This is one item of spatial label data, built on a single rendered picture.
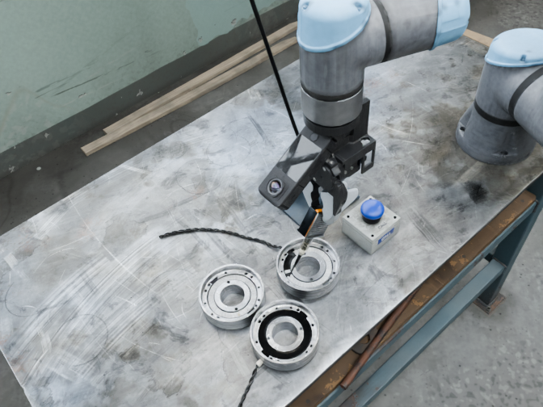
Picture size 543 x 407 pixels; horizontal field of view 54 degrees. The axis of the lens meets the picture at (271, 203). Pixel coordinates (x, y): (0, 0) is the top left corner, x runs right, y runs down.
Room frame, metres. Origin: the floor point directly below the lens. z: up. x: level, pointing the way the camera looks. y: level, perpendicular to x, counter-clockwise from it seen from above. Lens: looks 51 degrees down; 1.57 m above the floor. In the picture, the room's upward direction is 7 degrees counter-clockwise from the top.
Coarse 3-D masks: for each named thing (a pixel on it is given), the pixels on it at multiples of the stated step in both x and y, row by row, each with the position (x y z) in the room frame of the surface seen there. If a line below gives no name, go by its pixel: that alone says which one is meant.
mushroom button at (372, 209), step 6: (366, 204) 0.55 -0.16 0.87; (372, 204) 0.55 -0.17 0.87; (378, 204) 0.55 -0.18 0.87; (360, 210) 0.54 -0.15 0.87; (366, 210) 0.54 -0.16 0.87; (372, 210) 0.53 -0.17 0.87; (378, 210) 0.53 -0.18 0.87; (384, 210) 0.54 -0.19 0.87; (366, 216) 0.53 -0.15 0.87; (372, 216) 0.52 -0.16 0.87; (378, 216) 0.52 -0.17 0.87
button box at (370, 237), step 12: (360, 204) 0.57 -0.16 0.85; (348, 216) 0.55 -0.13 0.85; (360, 216) 0.55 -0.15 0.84; (384, 216) 0.54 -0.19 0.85; (396, 216) 0.54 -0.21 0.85; (348, 228) 0.54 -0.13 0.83; (360, 228) 0.52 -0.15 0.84; (372, 228) 0.52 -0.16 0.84; (384, 228) 0.52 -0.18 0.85; (396, 228) 0.53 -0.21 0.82; (360, 240) 0.51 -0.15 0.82; (372, 240) 0.50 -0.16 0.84; (384, 240) 0.51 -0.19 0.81; (372, 252) 0.50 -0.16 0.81
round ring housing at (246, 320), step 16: (224, 272) 0.48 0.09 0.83; (240, 272) 0.47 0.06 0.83; (256, 272) 0.46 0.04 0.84; (208, 288) 0.45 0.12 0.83; (224, 288) 0.45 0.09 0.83; (240, 288) 0.45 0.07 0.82; (256, 288) 0.44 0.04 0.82; (208, 304) 0.43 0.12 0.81; (224, 304) 0.42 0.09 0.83; (240, 304) 0.41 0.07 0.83; (256, 304) 0.41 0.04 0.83; (208, 320) 0.40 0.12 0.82; (224, 320) 0.38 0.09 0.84; (240, 320) 0.38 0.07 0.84
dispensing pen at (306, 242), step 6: (312, 210) 0.49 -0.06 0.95; (306, 216) 0.49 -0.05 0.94; (312, 216) 0.48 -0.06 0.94; (306, 222) 0.48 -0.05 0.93; (312, 222) 0.48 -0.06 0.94; (300, 228) 0.48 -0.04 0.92; (306, 228) 0.48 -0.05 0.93; (306, 240) 0.47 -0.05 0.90; (312, 240) 0.47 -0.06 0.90; (300, 246) 0.47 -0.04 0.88; (306, 246) 0.47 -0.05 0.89; (300, 252) 0.47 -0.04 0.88; (300, 258) 0.46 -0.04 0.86; (294, 264) 0.46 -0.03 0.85
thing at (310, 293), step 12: (300, 240) 0.52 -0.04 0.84; (324, 240) 0.51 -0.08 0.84; (312, 252) 0.50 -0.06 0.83; (324, 252) 0.50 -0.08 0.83; (336, 252) 0.48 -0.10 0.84; (276, 264) 0.47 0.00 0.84; (300, 264) 0.49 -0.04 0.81; (312, 264) 0.49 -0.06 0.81; (324, 264) 0.47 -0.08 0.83; (336, 264) 0.47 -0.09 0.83; (300, 276) 0.45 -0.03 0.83; (312, 276) 0.45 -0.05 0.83; (336, 276) 0.44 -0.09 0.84; (288, 288) 0.43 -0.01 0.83; (300, 288) 0.42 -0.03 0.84; (312, 288) 0.42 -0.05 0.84; (324, 288) 0.42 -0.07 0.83
